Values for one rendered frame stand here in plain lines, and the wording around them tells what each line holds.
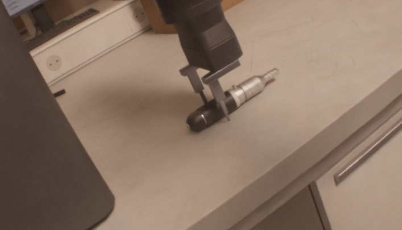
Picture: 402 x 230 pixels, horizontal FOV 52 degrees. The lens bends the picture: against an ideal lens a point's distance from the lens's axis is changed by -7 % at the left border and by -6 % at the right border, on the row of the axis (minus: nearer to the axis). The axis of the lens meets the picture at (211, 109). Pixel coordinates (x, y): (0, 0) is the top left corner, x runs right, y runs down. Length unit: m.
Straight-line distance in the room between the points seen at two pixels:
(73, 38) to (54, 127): 0.76
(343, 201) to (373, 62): 0.18
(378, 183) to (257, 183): 0.25
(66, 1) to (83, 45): 1.67
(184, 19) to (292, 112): 0.16
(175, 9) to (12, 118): 0.21
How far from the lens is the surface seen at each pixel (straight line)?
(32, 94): 0.41
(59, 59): 1.16
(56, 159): 0.43
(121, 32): 1.19
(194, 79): 0.55
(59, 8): 2.82
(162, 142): 0.56
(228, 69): 0.50
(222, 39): 0.49
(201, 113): 0.53
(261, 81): 0.56
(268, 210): 0.51
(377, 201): 0.64
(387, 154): 0.62
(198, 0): 0.48
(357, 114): 0.48
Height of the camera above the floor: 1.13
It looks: 24 degrees down
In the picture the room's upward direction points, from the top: 25 degrees counter-clockwise
